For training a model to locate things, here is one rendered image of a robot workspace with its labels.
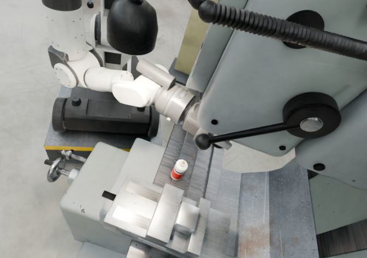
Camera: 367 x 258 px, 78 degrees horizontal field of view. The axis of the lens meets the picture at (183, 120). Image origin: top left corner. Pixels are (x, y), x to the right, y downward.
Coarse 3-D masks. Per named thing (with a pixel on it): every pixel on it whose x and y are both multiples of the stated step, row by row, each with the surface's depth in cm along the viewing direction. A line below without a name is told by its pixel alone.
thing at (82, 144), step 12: (60, 96) 150; (48, 132) 132; (60, 132) 134; (72, 132) 136; (84, 132) 139; (96, 132) 141; (108, 132) 143; (48, 144) 128; (60, 144) 130; (72, 144) 132; (84, 144) 134; (96, 144) 136; (108, 144) 138; (120, 144) 140; (132, 144) 142; (156, 144) 147; (48, 156) 136; (60, 156) 138; (84, 156) 141
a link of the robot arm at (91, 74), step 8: (88, 56) 68; (96, 56) 70; (72, 64) 65; (80, 64) 66; (88, 64) 68; (96, 64) 70; (80, 72) 66; (88, 72) 66; (96, 72) 64; (104, 72) 64; (112, 72) 62; (80, 80) 66; (88, 80) 65; (96, 80) 64; (104, 80) 63; (96, 88) 66; (104, 88) 64
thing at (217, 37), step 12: (228, 0) 33; (240, 0) 32; (216, 24) 35; (216, 36) 37; (228, 36) 36; (204, 48) 39; (216, 48) 38; (204, 60) 41; (216, 60) 40; (192, 72) 44; (204, 72) 42; (192, 84) 45; (204, 84) 44
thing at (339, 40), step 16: (208, 0) 15; (208, 16) 15; (224, 16) 15; (240, 16) 15; (256, 16) 15; (256, 32) 16; (272, 32) 16; (288, 32) 16; (304, 32) 16; (320, 32) 17; (320, 48) 17; (336, 48) 17; (352, 48) 17
